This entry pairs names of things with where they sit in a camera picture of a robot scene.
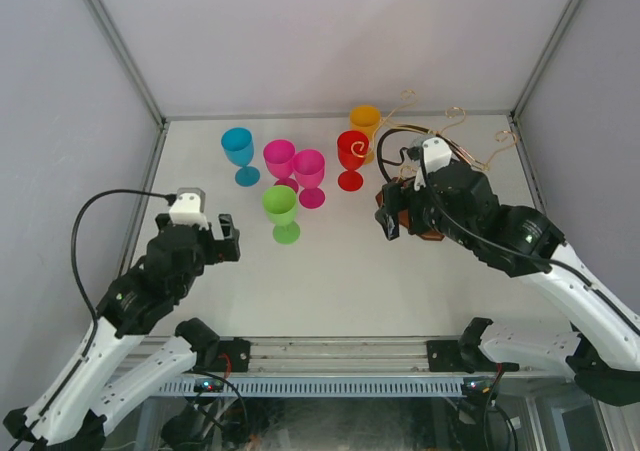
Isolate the gold wire wine glass rack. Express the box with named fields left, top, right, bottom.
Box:
left=349, top=89, right=519, bottom=243

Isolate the green plastic wine glass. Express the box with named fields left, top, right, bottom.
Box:
left=262, top=185, right=300, bottom=245

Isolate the pink wine glass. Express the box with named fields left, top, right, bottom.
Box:
left=292, top=149, right=326, bottom=209
left=263, top=139, right=299, bottom=193

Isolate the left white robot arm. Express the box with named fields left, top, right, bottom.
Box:
left=3, top=214, right=240, bottom=450

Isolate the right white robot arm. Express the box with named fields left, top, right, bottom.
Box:
left=375, top=161, right=639, bottom=407

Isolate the red plastic wine glass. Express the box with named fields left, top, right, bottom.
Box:
left=336, top=130, right=369, bottom=192

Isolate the orange plastic wine glass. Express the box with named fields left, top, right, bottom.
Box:
left=349, top=105, right=381, bottom=165

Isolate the blue plastic wine glass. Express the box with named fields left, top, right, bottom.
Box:
left=221, top=127, right=260, bottom=187

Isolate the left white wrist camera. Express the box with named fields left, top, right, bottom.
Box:
left=169, top=187, right=209, bottom=230

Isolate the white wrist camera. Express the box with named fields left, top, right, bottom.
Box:
left=407, top=136, right=452, bottom=191
left=169, top=187, right=209, bottom=230

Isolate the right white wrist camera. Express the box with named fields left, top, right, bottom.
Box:
left=407, top=136, right=452, bottom=191

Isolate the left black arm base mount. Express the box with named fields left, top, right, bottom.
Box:
left=196, top=337, right=251, bottom=374

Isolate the aluminium front rail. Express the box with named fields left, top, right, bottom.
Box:
left=124, top=335, right=617, bottom=374

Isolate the right black camera cable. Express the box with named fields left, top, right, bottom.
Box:
left=376, top=129, right=640, bottom=337

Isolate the grey slotted cable duct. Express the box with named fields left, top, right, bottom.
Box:
left=149, top=375, right=465, bottom=398

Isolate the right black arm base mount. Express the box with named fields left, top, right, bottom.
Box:
left=426, top=339, right=520, bottom=374

